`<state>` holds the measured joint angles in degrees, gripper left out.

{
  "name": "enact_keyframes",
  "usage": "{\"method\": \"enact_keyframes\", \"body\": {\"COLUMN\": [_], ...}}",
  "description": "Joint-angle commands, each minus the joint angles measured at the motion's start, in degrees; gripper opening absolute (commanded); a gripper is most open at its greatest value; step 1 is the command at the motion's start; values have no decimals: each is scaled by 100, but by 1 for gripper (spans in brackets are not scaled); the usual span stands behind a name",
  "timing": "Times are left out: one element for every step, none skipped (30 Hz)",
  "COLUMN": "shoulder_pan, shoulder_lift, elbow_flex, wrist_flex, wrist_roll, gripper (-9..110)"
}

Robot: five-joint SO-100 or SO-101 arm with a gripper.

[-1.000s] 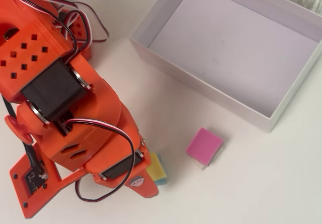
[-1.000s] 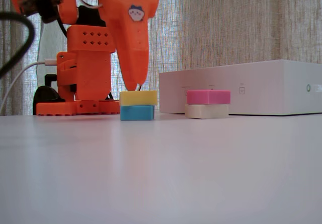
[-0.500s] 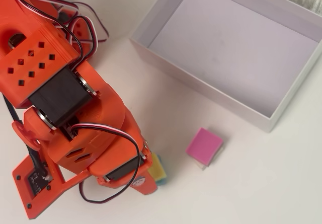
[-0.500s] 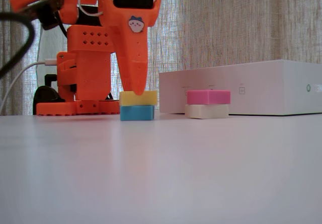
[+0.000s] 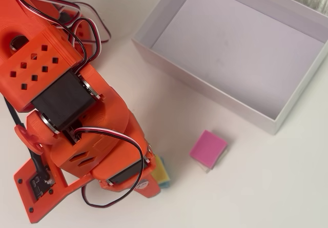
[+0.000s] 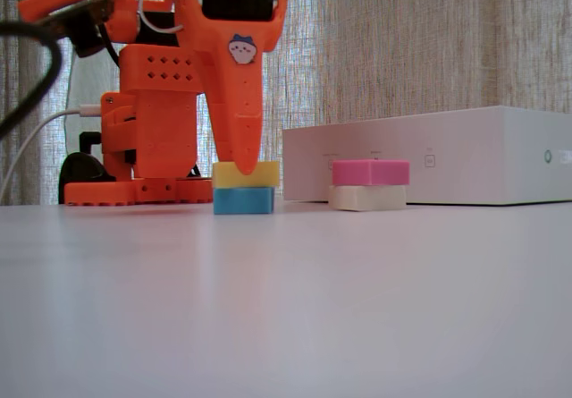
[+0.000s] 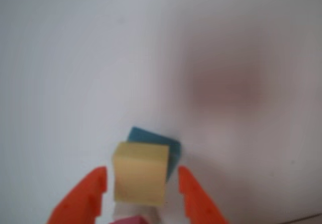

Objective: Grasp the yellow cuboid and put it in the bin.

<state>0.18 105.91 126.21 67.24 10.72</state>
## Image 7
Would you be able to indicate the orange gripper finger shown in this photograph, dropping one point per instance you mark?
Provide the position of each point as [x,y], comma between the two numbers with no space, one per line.
[80,201]
[198,204]

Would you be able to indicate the yellow foam cuboid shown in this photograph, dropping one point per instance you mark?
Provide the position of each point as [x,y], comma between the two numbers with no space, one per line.
[139,173]

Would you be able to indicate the white foam cuboid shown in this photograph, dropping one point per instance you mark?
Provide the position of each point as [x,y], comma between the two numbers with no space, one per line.
[125,211]

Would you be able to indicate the pink foam cuboid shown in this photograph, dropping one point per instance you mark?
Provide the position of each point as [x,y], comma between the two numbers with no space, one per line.
[130,220]

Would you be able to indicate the blue foam cuboid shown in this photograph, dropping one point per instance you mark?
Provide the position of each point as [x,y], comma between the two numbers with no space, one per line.
[151,136]

